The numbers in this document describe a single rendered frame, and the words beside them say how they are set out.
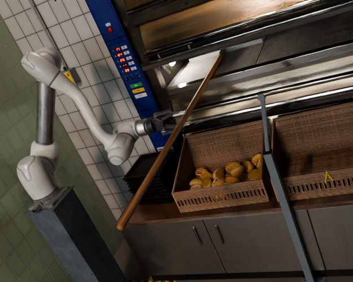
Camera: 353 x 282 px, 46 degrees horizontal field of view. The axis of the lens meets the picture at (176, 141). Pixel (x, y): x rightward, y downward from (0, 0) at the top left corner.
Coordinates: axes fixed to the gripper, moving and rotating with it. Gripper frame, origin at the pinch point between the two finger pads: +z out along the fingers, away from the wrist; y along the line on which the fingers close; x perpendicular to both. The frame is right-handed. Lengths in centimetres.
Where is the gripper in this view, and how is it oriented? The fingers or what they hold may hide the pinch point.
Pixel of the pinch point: (182, 118)
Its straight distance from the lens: 212.1
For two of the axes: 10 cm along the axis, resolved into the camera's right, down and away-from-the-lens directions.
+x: -3.0, 5.2, -8.0
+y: 3.7, 8.4, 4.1
